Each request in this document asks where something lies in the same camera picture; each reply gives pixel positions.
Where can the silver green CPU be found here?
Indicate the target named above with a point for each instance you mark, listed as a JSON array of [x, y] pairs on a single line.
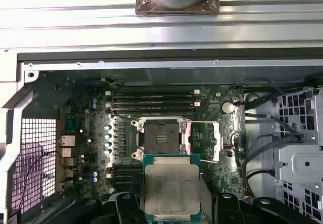
[[171, 183]]

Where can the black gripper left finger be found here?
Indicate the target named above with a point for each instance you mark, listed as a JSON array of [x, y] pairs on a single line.
[[126, 209]]

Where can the green motherboard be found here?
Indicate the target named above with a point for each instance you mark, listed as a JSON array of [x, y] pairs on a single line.
[[75, 103]]

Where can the CPU socket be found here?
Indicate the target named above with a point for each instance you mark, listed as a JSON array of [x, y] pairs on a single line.
[[161, 133]]

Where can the metal socket cover frame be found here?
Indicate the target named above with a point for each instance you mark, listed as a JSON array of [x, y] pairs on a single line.
[[218, 143]]

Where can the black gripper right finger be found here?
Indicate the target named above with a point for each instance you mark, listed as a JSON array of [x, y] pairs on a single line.
[[227, 209]]

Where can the silver coin cell battery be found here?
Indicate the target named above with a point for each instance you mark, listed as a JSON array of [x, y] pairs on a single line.
[[227, 107]]

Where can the blue serial port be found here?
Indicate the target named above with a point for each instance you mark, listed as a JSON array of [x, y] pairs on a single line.
[[70, 124]]

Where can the black open PC case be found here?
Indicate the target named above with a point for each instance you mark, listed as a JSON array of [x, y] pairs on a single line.
[[75, 68]]

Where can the black RAM slot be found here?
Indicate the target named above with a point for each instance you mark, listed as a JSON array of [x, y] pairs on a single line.
[[151, 99], [126, 176], [151, 109], [151, 94], [126, 168], [151, 105]]

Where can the thin metal locking lever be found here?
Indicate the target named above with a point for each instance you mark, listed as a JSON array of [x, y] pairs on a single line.
[[204, 121]]

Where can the metal drive cage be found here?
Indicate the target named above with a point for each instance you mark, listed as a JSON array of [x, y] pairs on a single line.
[[297, 163]]

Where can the silver ethernet port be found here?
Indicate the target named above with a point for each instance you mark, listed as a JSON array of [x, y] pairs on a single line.
[[67, 140]]

